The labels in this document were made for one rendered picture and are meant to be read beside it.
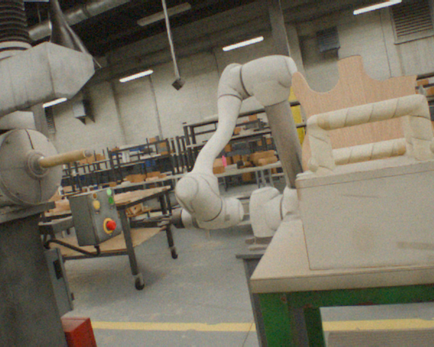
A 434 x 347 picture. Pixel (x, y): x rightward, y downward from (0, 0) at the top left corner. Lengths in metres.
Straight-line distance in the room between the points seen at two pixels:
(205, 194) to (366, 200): 0.50
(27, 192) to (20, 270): 0.30
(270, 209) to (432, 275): 0.97
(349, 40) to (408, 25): 1.77
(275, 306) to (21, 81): 0.82
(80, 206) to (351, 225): 1.01
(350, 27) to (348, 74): 11.32
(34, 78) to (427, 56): 11.93
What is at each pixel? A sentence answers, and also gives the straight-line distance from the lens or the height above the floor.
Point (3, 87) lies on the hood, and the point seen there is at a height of 1.46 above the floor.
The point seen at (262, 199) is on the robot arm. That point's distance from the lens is 1.53.
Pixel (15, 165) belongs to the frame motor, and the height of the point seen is 1.26.
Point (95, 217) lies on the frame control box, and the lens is 1.34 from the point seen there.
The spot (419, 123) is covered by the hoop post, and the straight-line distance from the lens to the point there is 0.62.
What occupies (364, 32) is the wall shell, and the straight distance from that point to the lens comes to 12.28.
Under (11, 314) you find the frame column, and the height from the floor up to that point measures 0.79.
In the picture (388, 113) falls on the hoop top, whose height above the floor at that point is 1.19.
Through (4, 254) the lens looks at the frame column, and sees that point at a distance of 1.29.
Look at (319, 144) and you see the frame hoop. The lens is 0.62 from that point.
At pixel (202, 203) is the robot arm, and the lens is 0.97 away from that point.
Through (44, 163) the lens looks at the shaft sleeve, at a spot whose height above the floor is 1.25.
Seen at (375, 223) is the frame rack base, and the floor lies 1.01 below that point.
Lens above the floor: 1.18
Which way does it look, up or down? 3 degrees down
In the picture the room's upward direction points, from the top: 11 degrees counter-clockwise
